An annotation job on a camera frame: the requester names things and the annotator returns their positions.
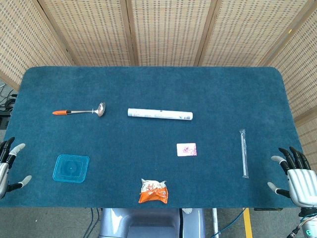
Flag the orange and white snack bag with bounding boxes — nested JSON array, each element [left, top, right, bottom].
[[138, 178, 168, 204]]

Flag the blue floor cable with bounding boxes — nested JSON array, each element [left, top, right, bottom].
[[217, 208, 248, 235]]

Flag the steel ladle with orange handle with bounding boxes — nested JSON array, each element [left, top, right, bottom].
[[52, 102, 106, 117]]

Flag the woven bamboo folding screen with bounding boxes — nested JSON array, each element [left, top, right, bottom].
[[0, 0, 317, 179]]

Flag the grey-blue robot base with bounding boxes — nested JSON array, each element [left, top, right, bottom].
[[99, 208, 206, 238]]

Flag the blue translucent plastic lid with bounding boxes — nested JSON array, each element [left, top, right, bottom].
[[52, 154, 90, 183]]

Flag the black equipment box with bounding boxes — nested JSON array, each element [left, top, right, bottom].
[[0, 111, 12, 129]]

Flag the black cable bundle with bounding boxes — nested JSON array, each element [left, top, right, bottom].
[[0, 85, 17, 112]]

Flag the teal carpet table cover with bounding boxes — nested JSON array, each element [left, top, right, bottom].
[[0, 66, 312, 208]]

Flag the white printed paper roll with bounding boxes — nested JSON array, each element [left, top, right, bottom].
[[127, 108, 194, 122]]

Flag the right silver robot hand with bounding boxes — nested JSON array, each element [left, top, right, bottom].
[[266, 146, 317, 208]]

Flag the yellow floor tape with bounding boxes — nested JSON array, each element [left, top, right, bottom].
[[243, 208, 253, 238]]

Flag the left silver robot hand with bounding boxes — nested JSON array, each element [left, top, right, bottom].
[[0, 136, 33, 199]]

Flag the white metal pole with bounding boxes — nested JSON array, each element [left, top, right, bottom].
[[211, 208, 220, 238]]

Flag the pink patterned card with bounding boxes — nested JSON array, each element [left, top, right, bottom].
[[176, 143, 198, 157]]

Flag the clear plastic wrapped straw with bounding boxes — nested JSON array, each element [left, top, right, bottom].
[[239, 128, 249, 179]]

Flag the black cables under table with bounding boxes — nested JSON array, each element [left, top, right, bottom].
[[84, 208, 103, 238]]

